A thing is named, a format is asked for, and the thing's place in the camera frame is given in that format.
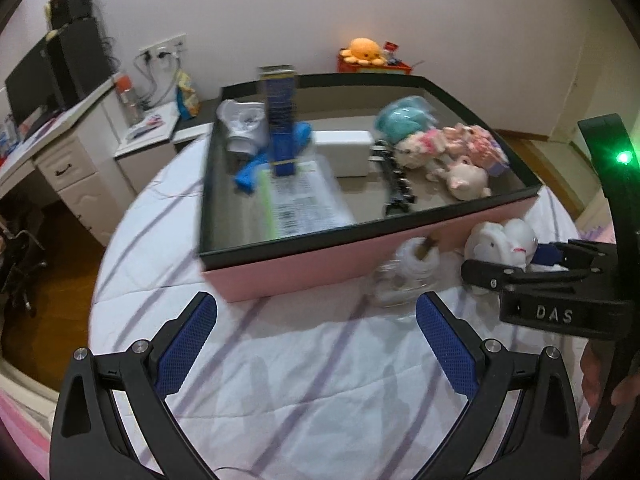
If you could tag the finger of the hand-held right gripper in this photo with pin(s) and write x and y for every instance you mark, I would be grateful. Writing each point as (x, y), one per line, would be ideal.
(550, 254)
(485, 275)

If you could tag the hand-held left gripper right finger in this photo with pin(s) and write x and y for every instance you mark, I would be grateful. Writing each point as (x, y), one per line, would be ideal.
(447, 345)

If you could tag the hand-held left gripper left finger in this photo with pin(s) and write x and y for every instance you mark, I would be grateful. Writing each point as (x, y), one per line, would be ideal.
(185, 345)

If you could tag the white bear figurine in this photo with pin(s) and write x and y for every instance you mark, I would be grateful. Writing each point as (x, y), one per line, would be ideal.
(500, 240)

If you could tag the pink pig figurine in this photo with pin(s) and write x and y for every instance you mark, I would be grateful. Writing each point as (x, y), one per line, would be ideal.
(467, 180)

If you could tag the pink block toy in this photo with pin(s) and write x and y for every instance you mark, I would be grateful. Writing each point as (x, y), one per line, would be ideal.
(480, 147)

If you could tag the black hair clip strip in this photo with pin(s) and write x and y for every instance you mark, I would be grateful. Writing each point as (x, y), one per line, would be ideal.
(395, 180)

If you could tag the pink storage box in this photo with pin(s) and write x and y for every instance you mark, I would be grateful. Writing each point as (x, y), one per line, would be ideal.
(300, 270)

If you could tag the pink white doll figurine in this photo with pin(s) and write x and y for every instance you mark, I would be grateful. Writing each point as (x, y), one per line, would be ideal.
(420, 147)

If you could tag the teal silicone brush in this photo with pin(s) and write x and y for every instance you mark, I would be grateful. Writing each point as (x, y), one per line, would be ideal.
(400, 120)

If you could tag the clear box with green label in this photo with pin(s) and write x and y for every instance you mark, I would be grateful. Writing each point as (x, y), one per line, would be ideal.
(305, 205)

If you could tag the white charger plug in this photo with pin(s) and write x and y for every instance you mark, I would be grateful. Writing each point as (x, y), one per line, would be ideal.
(342, 152)

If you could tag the white plug-in repellent heater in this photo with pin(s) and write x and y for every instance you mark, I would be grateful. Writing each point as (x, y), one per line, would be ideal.
(242, 125)

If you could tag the blue plastic case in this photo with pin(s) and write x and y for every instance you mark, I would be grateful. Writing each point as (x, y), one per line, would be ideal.
(301, 137)

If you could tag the long blue foil box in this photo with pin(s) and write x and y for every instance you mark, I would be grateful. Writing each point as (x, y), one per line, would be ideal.
(280, 110)

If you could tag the person's right hand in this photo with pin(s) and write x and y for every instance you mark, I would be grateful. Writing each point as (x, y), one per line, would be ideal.
(592, 375)

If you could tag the clear repellent liquid bottle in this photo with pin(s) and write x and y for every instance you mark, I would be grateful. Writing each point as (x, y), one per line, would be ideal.
(410, 265)

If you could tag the white striped quilt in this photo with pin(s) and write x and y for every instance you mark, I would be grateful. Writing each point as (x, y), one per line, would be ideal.
(280, 360)

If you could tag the black office chair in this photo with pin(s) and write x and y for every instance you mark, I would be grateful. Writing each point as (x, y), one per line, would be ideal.
(20, 265)

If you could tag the pink bed blanket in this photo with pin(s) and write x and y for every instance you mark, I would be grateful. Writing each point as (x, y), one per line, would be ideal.
(22, 440)

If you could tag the white side table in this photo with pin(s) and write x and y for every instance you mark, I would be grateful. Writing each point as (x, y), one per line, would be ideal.
(145, 155)

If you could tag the white desk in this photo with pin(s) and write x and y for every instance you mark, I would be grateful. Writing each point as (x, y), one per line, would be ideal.
(70, 170)

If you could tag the black-topped low bench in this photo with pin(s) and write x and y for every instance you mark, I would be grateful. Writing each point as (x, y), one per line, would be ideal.
(192, 135)

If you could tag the printed booklet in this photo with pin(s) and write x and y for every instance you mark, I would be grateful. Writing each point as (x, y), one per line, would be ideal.
(145, 127)

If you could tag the orange printed box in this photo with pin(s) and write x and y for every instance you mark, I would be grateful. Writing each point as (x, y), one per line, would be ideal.
(375, 67)

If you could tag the red white toy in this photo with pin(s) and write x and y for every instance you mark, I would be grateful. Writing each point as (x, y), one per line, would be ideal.
(392, 52)

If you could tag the yellow blue snack bag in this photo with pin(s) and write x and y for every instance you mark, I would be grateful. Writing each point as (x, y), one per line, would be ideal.
(187, 97)

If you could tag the bottle with orange cap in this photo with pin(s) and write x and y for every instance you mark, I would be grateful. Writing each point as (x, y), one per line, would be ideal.
(127, 100)

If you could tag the orange octopus plush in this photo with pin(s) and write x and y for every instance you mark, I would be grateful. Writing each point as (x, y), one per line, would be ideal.
(364, 51)

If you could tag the black monitor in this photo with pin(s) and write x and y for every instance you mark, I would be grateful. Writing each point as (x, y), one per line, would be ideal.
(30, 90)

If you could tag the black computer tower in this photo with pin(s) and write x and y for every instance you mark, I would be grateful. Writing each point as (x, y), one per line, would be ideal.
(80, 65)

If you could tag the black speaker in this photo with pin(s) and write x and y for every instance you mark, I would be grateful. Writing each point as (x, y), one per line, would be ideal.
(72, 5)

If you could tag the white bed frame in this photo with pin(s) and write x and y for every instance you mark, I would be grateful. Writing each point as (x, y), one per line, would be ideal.
(25, 377)

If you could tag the white wall outlet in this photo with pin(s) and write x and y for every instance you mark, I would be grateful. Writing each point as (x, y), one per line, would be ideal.
(162, 45)

